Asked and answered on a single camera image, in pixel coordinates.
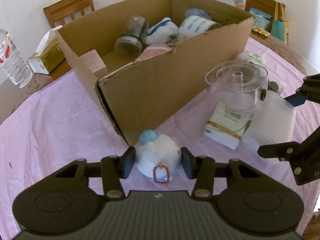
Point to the white tape roll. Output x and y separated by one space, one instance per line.
196 25

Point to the clear water bottle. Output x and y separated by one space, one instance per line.
17 70

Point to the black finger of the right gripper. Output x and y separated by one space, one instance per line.
281 151
308 91

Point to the white blue sock bundle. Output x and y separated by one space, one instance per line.
162 32

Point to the clear plastic blender cup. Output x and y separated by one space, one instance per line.
241 87

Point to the pink knitted roll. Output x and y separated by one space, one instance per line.
153 51

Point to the clear jar brown cookies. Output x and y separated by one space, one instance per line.
276 87

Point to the gold ornate coaster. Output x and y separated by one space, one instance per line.
260 31

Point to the brown cardboard box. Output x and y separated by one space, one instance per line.
136 96

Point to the wooden chair at right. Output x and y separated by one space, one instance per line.
270 7

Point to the clear jar dark leaves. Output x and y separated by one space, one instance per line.
132 40

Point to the small green print pack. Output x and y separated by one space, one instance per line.
250 57

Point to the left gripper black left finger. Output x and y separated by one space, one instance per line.
114 168

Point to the white tissue box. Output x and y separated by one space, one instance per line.
48 55

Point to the pink table cloth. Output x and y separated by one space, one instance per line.
62 123

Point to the white plastic bottle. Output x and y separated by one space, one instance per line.
272 124

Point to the white plush blue cap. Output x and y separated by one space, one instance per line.
158 156

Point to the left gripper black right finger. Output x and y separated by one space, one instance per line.
202 170

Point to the pink small carton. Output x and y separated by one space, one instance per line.
95 63

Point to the green white tissue pack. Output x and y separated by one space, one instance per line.
226 127

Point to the wooden chair at wall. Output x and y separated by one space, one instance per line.
58 11

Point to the blue grey knitted roll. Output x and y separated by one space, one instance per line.
197 12

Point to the teal printed package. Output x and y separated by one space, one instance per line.
262 20

